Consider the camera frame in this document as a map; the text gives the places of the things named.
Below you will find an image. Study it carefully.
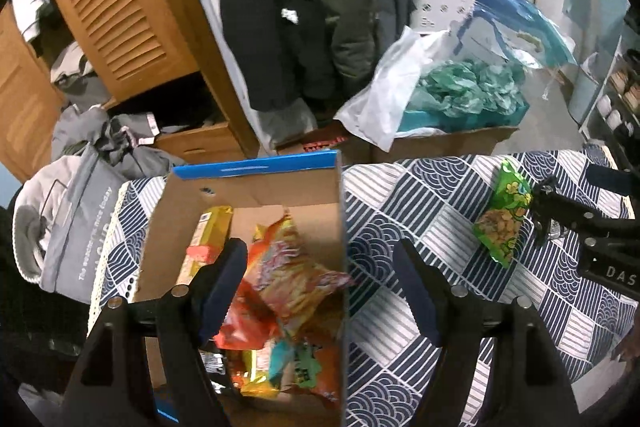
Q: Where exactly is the grey tote bag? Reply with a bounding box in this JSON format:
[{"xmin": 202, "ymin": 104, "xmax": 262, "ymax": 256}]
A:
[{"xmin": 12, "ymin": 141, "xmax": 167, "ymax": 306}]

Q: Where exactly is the shoe rack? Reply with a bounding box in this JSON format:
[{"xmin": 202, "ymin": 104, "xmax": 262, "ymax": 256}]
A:
[{"xmin": 579, "ymin": 36, "xmax": 640, "ymax": 158}]

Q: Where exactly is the crinkled orange yellow snack packet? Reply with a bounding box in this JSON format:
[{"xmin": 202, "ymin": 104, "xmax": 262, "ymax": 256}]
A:
[{"xmin": 249, "ymin": 211, "xmax": 356, "ymax": 339}]

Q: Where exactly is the green peanut snack packet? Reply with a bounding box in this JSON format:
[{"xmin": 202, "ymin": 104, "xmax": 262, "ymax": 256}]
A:
[{"xmin": 471, "ymin": 158, "xmax": 534, "ymax": 269}]

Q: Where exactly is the blue white patterned tablecloth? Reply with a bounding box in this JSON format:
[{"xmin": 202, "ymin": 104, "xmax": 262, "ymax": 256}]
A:
[{"xmin": 87, "ymin": 146, "xmax": 640, "ymax": 427}]

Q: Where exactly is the blue cardboard box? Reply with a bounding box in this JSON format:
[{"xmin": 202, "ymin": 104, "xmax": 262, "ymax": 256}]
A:
[{"xmin": 131, "ymin": 148, "xmax": 352, "ymax": 427}]

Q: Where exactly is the white plastic bag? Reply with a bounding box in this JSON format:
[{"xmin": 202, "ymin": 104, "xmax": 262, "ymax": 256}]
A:
[{"xmin": 334, "ymin": 26, "xmax": 467, "ymax": 154}]

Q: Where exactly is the person's right hand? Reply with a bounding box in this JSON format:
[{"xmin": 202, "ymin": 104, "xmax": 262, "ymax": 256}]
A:
[{"xmin": 611, "ymin": 313, "xmax": 640, "ymax": 364}]

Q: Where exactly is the brown cardboard carton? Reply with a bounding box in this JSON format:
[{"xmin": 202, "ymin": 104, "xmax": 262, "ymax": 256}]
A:
[{"xmin": 276, "ymin": 126, "xmax": 522, "ymax": 166}]

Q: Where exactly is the heap of grey clothes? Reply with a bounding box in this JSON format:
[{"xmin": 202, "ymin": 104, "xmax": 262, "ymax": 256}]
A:
[{"xmin": 49, "ymin": 41, "xmax": 187, "ymax": 178}]

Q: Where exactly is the red snack packet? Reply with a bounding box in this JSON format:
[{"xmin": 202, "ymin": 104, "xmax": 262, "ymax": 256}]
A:
[{"xmin": 214, "ymin": 281, "xmax": 282, "ymax": 351}]

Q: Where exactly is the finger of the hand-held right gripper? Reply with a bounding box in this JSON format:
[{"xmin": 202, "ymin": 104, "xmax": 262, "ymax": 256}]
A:
[
  {"xmin": 531, "ymin": 178, "xmax": 607, "ymax": 249},
  {"xmin": 586, "ymin": 164, "xmax": 635, "ymax": 196}
]

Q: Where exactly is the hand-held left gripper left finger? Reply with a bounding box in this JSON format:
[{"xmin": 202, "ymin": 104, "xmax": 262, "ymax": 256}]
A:
[{"xmin": 57, "ymin": 238, "xmax": 249, "ymax": 427}]

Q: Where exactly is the teal snack packet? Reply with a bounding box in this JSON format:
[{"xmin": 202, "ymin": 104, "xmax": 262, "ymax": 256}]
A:
[{"xmin": 269, "ymin": 338, "xmax": 322, "ymax": 389}]

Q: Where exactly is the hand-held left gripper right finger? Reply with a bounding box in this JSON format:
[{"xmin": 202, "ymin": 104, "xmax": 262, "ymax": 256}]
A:
[{"xmin": 394, "ymin": 238, "xmax": 586, "ymax": 427}]

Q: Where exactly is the long yellow biscuit packet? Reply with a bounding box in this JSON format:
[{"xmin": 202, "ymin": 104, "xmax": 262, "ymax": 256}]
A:
[
  {"xmin": 239, "ymin": 348, "xmax": 282, "ymax": 396},
  {"xmin": 174, "ymin": 205, "xmax": 234, "ymax": 294}
]

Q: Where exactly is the blue plastic bag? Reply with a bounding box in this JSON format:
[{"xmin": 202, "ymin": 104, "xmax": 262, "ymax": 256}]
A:
[{"xmin": 451, "ymin": 0, "xmax": 577, "ymax": 68}]

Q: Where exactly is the pile of teal packets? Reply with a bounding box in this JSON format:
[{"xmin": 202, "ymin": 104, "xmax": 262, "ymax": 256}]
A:
[{"xmin": 399, "ymin": 58, "xmax": 532, "ymax": 136}]

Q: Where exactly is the dark hanging coat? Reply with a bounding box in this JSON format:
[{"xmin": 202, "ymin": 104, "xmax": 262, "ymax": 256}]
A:
[{"xmin": 212, "ymin": 0, "xmax": 337, "ymax": 112}]

